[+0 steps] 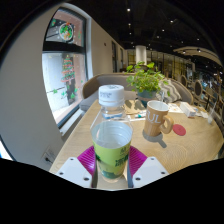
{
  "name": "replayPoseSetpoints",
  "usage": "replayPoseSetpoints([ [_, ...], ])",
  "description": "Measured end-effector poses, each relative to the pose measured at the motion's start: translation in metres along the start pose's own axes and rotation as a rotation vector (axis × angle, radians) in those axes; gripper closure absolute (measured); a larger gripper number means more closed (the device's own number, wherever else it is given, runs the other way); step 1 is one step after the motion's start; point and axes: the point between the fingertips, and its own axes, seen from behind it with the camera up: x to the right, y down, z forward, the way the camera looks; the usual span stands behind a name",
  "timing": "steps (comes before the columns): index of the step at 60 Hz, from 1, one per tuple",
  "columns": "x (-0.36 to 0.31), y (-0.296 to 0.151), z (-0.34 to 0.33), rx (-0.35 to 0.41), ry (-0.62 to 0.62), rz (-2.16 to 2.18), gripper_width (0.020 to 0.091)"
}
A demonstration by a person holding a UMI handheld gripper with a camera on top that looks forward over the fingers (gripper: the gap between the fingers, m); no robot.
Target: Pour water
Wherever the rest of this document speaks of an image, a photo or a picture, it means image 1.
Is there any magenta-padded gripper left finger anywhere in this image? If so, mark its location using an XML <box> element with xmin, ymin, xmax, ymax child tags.
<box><xmin>55</xmin><ymin>145</ymin><xmax>99</xmax><ymax>189</ymax></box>

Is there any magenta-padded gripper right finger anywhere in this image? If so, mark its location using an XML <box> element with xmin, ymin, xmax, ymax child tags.
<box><xmin>126</xmin><ymin>145</ymin><xmax>170</xmax><ymax>189</ymax></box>

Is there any clear green-labelled drink bottle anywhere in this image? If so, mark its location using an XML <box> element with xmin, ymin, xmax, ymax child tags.
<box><xmin>89</xmin><ymin>84</ymin><xmax>134</xmax><ymax>184</ymax></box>

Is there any tan ceramic mug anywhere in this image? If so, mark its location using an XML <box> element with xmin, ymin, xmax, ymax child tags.
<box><xmin>143</xmin><ymin>99</ymin><xmax>175</xmax><ymax>138</ymax></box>

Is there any flat round red coaster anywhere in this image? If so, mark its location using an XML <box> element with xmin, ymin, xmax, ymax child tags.
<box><xmin>172</xmin><ymin>123</ymin><xmax>187</xmax><ymax>137</ymax></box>

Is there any window with festive stickers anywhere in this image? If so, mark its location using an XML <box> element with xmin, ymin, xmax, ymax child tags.
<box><xmin>41</xmin><ymin>7</ymin><xmax>88</xmax><ymax>129</ymax></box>

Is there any green potted plant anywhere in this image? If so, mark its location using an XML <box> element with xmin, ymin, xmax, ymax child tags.
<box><xmin>125</xmin><ymin>60</ymin><xmax>170</xmax><ymax>108</ymax></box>

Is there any clear plastic cup with straw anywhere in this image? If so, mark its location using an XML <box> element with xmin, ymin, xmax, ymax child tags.
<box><xmin>206</xmin><ymin>99</ymin><xmax>219</xmax><ymax>126</ymax></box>

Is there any group of round-backed chairs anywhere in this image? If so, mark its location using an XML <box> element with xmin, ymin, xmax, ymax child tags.
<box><xmin>178</xmin><ymin>73</ymin><xmax>224</xmax><ymax>111</ymax></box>

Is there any white round pillar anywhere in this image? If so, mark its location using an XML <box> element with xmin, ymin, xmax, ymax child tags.
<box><xmin>134</xmin><ymin>45</ymin><xmax>148</xmax><ymax>66</ymax></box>

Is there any group of ceiling spot lights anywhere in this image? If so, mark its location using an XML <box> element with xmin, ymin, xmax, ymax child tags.
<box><xmin>124</xmin><ymin>6</ymin><xmax>201</xmax><ymax>54</ymax></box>

